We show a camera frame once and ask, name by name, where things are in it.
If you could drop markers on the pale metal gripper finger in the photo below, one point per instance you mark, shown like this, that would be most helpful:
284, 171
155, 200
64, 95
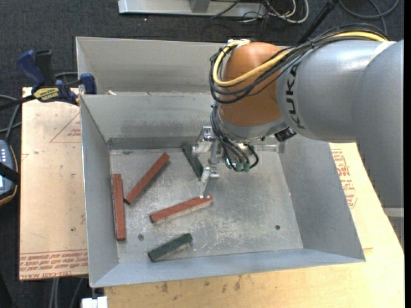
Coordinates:
208, 184
207, 134

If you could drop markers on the dark green flat block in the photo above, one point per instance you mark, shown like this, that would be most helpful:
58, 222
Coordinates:
170, 247
193, 163

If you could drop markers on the red-brown flat block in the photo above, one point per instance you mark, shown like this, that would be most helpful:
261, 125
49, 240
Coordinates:
119, 207
180, 209
147, 178

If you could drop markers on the grey metal bin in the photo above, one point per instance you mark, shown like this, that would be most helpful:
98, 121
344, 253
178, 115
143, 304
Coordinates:
250, 210

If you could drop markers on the brown cardboard board red print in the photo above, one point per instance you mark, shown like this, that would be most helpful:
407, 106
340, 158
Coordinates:
51, 178

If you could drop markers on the black cylinder on white bracket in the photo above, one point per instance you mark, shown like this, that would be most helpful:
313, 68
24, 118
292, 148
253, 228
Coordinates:
285, 135

